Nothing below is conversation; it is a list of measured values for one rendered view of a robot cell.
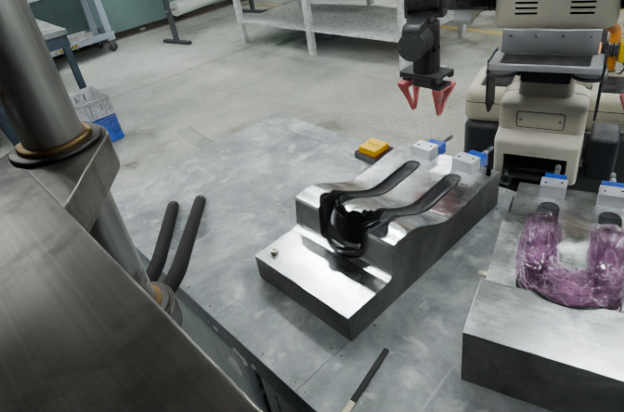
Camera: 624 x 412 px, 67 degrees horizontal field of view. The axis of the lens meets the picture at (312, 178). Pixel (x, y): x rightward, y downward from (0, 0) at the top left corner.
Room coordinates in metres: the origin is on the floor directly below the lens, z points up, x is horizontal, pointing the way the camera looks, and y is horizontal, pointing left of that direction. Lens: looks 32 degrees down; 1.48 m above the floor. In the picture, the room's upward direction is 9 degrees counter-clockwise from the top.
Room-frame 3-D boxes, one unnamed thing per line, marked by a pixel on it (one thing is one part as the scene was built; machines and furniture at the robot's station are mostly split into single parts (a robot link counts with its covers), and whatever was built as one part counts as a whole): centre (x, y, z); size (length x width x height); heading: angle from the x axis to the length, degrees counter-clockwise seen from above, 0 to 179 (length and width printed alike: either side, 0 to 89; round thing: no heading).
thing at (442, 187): (0.81, -0.15, 0.92); 0.35 x 0.16 x 0.09; 129
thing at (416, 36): (0.95, -0.27, 1.21); 0.11 x 0.09 x 0.12; 147
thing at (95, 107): (3.43, 1.74, 0.28); 0.61 x 0.41 x 0.15; 127
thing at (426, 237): (0.81, -0.14, 0.87); 0.50 x 0.26 x 0.14; 129
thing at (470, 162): (0.93, -0.39, 0.89); 0.13 x 0.05 x 0.05; 127
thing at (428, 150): (1.01, -0.32, 0.89); 0.13 x 0.05 x 0.05; 129
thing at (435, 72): (0.99, -0.29, 1.12); 0.10 x 0.07 x 0.07; 39
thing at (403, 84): (1.00, -0.27, 1.05); 0.07 x 0.07 x 0.09; 39
